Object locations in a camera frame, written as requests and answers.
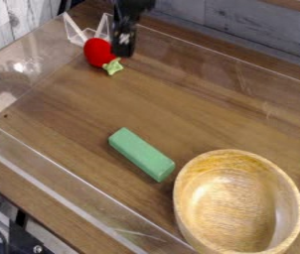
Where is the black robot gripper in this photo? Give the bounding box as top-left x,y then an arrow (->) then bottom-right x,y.
111,0 -> 156,58

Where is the red plush strawberry toy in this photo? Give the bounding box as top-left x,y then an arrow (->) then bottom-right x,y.
83,38 -> 123,75

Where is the green rectangular block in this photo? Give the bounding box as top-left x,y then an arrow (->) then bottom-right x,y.
107,127 -> 175,183

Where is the wooden oval bowl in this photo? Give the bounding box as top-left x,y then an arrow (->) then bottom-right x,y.
173,149 -> 300,254

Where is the black clamp with bolt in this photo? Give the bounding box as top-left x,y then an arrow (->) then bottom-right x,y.
8,221 -> 55,254

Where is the clear acrylic corner bracket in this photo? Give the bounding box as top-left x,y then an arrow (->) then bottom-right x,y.
63,13 -> 112,47

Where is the clear acrylic front wall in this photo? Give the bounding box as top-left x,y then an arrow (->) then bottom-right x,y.
0,129 -> 195,254

